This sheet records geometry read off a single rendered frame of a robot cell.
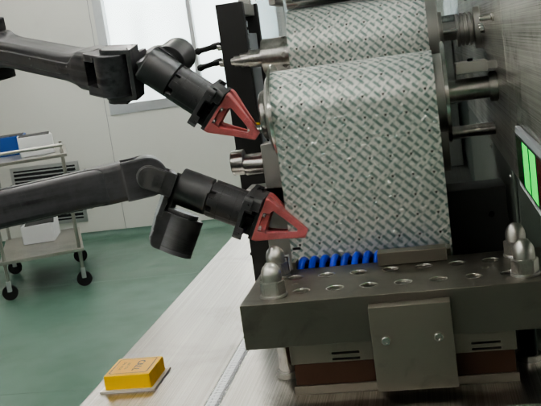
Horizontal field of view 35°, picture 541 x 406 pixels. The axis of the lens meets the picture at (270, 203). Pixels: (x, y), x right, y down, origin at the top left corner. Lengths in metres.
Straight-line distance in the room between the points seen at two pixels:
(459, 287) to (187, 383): 0.42
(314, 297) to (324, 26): 0.55
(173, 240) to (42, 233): 4.98
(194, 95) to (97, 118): 6.01
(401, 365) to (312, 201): 0.30
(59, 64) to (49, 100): 6.01
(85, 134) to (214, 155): 1.11
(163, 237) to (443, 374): 0.46
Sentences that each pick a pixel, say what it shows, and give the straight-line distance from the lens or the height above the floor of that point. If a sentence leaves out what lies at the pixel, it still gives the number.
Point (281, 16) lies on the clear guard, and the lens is 2.30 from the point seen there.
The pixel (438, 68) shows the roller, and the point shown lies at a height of 1.29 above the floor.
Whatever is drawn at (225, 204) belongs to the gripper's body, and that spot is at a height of 1.13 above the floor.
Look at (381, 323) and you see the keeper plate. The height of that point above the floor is 1.00.
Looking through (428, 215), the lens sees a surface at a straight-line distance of 1.26.
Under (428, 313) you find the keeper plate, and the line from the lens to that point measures 1.07.
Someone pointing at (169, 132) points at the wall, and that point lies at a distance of 7.13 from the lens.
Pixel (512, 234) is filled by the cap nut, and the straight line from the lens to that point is 1.19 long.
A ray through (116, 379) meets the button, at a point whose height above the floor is 0.92.
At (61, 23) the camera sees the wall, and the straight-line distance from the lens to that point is 7.38.
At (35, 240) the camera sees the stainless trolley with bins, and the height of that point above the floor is 0.28.
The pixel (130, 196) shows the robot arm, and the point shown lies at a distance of 1.26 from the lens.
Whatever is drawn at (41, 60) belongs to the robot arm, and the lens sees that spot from 1.48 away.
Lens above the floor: 1.34
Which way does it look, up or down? 10 degrees down
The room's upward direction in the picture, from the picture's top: 8 degrees counter-clockwise
